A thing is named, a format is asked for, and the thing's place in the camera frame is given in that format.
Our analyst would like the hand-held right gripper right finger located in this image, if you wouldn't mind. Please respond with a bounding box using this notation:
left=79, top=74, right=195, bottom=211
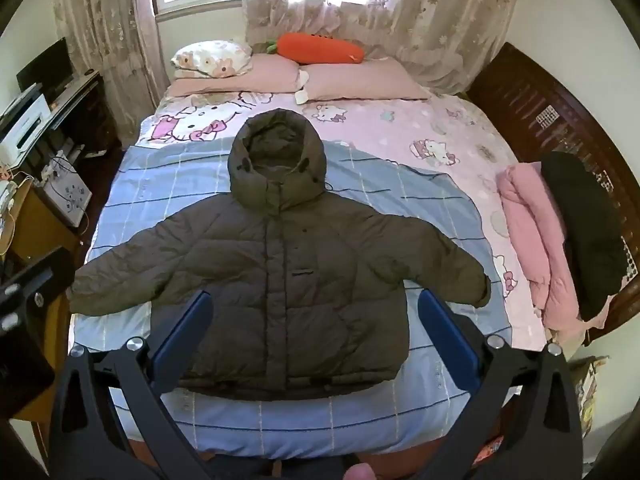
left=416, top=289, right=587, bottom=480

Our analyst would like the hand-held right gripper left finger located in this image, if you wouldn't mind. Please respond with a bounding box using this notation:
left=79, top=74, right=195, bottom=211
left=47, top=289, right=214, bottom=480

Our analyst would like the olive green hooded puffer jacket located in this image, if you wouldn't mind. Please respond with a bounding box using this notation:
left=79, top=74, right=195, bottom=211
left=67, top=108, right=493, bottom=402

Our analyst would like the brown wooden side table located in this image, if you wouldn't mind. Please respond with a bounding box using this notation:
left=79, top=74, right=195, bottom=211
left=0, top=180, right=83, bottom=421

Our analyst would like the pink puffer jacket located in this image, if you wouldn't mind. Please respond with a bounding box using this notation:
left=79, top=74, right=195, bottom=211
left=496, top=163, right=612, bottom=332

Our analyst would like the white box with blue dots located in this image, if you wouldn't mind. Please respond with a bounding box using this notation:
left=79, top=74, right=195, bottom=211
left=42, top=164, right=94, bottom=230

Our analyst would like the blue plaid blanket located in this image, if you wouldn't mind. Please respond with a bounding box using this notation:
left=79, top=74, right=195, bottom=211
left=70, top=135, right=516, bottom=461

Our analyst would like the colourful printed bag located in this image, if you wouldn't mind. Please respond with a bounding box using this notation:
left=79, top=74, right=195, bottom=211
left=569, top=354, right=612, bottom=437

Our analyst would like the black jacket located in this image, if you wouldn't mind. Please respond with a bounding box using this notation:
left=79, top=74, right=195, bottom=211
left=539, top=151, right=629, bottom=322

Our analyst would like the pink cartoon cat bedsheet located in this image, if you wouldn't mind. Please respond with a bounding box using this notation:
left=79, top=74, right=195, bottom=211
left=135, top=87, right=551, bottom=341

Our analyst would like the white printer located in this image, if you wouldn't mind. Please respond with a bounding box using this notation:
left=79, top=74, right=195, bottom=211
left=0, top=84, right=55, bottom=156

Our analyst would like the dark computer desk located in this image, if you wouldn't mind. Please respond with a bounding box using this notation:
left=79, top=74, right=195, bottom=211
left=15, top=69, right=121, bottom=171

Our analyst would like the dark carved wooden board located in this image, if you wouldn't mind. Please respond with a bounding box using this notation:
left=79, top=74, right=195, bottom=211
left=466, top=41, right=640, bottom=346

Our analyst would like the pink pillow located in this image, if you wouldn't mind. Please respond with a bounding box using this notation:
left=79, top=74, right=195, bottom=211
left=164, top=54, right=307, bottom=100
left=299, top=57, right=432, bottom=105

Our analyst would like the black computer monitor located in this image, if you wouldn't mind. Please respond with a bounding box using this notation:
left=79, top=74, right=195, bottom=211
left=16, top=37, right=74, bottom=95

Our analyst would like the floral print pillow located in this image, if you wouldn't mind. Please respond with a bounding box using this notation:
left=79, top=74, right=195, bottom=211
left=170, top=40, right=254, bottom=81

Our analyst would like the beige lace curtain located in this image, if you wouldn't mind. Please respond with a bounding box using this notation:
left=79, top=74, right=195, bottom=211
left=52, top=0, right=172, bottom=153
left=242, top=0, right=532, bottom=97

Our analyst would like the orange carrot plush toy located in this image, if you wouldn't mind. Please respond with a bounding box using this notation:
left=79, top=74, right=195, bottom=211
left=264, top=32, right=367, bottom=67

